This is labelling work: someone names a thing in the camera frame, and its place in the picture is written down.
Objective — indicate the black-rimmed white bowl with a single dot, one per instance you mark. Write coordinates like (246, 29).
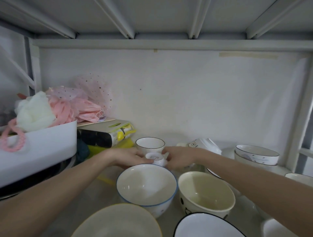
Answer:
(207, 227)

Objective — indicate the small white ceramic cup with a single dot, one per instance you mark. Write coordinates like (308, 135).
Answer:
(157, 160)

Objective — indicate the blue-rimmed white bowl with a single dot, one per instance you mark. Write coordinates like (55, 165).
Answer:
(146, 188)

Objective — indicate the white plastic bin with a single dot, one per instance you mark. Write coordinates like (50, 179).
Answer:
(41, 151)

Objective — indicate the dark-rimmed patterned white bowl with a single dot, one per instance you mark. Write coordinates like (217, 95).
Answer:
(244, 163)
(256, 152)

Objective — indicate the person's left forearm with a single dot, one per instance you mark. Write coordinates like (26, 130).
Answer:
(56, 190)

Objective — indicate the white ceramic dish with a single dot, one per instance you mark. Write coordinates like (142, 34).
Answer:
(283, 229)

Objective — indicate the small dark-rimmed white bowl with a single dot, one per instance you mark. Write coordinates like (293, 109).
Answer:
(150, 144)

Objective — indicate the black-rimmed white plate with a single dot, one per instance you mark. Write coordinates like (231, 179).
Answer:
(214, 173)

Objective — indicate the person's right hand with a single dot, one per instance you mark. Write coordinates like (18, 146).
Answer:
(185, 157)

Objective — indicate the person's left fingers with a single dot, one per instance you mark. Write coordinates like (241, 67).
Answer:
(144, 158)

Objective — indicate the person's left hand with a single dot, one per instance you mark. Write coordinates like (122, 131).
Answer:
(127, 157)

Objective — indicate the black and yellow package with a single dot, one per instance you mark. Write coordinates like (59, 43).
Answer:
(102, 135)

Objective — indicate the pink bath sponge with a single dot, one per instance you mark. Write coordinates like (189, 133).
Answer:
(63, 108)

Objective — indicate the cream bowl with black print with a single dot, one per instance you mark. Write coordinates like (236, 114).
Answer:
(205, 195)

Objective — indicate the person's right forearm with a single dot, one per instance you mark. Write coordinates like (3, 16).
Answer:
(259, 185)

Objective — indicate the person's right fingers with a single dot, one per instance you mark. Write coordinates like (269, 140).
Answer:
(171, 156)

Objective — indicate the cream ceramic plate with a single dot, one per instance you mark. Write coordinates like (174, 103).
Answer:
(117, 223)

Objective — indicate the white ceramic spoons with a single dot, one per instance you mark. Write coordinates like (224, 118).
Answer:
(204, 144)

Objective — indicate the pink star tulle fabric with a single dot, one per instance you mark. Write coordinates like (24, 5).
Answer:
(91, 97)

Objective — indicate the teal cloth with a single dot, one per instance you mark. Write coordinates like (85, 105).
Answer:
(82, 151)

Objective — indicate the white metal shelf frame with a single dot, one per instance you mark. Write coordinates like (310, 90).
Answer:
(156, 24)

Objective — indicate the white bath sponge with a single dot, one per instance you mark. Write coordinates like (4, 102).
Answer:
(35, 114)

